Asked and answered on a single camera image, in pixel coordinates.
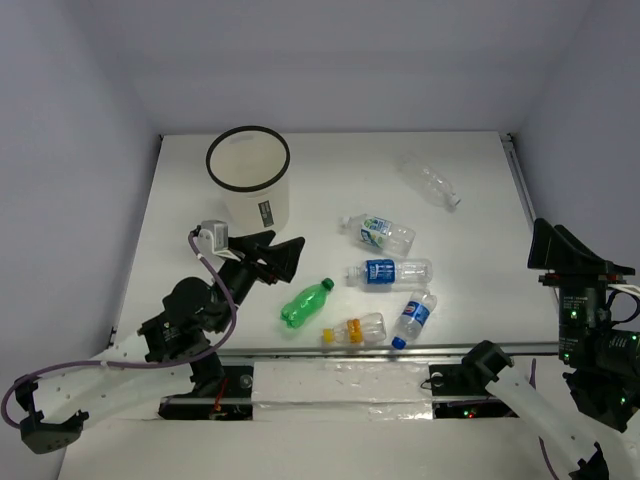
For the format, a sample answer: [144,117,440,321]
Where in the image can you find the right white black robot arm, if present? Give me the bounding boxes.
[421,218,639,479]

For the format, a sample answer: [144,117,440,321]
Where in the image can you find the aluminium rail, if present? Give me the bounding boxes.
[500,133,536,228]
[102,327,561,361]

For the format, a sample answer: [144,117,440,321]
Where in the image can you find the aluminium rail front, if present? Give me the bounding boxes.
[102,327,561,361]

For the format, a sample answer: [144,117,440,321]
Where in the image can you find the aluminium rail right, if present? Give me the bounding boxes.
[500,133,536,228]

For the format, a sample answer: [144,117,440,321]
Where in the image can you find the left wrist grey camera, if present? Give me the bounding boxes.
[194,220,231,258]

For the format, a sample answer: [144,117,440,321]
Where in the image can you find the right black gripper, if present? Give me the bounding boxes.
[525,213,632,362]

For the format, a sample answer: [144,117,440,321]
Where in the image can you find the clear bottle green white label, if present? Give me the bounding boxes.
[340,214,416,257]

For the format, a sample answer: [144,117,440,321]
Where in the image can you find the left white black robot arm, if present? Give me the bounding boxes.
[1,225,305,455]

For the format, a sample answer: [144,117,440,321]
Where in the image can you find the white bin with black rim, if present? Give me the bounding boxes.
[205,125,291,234]

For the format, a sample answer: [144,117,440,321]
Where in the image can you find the green plastic bottle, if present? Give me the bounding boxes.
[280,278,334,329]

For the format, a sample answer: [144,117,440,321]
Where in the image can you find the clear bottle blue cap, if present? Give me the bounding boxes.
[391,289,437,350]

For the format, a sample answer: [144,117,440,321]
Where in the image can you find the clear bottle yellow cap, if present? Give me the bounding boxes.
[321,312,387,346]

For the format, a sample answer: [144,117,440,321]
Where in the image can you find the clear bottle dark blue label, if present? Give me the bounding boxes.
[346,258,434,291]

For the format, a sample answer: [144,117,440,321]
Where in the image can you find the clear plastic bottle white cap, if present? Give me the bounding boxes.
[396,153,461,212]

